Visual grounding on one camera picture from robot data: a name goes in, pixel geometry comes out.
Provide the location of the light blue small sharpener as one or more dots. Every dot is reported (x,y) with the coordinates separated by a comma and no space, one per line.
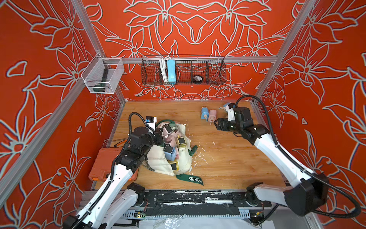
(170,152)

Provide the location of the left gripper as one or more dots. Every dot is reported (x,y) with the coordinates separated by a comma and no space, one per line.
(158,137)

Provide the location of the yellow white pencil sharpener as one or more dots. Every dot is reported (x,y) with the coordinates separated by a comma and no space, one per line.
(174,165)

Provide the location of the small black item in basket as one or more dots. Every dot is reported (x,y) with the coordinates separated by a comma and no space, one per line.
(197,79)

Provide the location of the black wire wall basket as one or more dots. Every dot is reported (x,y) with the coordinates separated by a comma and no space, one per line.
(211,68)

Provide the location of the clear plastic wall bin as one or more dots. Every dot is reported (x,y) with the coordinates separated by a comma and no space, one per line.
(102,75)

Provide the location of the light blue box in basket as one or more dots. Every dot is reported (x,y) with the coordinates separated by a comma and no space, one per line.
(171,71)

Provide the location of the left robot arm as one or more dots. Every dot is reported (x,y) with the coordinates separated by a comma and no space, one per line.
(105,208)

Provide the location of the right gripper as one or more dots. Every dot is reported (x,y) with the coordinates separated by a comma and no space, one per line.
(224,124)

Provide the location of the dark green tool in bin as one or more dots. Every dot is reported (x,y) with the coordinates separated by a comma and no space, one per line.
(100,87)

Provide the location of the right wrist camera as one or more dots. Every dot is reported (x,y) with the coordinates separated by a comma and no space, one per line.
(231,115)

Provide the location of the white canvas tote bag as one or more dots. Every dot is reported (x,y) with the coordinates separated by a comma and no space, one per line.
(155,160)

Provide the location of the red plastic tool case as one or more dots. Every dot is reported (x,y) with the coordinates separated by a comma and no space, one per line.
(102,165)

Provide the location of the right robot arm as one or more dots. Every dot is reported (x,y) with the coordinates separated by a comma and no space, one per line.
(307,191)

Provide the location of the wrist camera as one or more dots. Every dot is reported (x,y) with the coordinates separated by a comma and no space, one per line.
(231,115)
(151,121)

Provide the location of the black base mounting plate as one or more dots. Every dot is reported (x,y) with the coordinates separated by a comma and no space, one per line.
(153,198)

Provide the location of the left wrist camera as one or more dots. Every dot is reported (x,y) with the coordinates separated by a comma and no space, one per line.
(151,121)

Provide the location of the blue pencil sharpener pink cap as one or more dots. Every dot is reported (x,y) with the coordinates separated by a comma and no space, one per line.
(204,113)

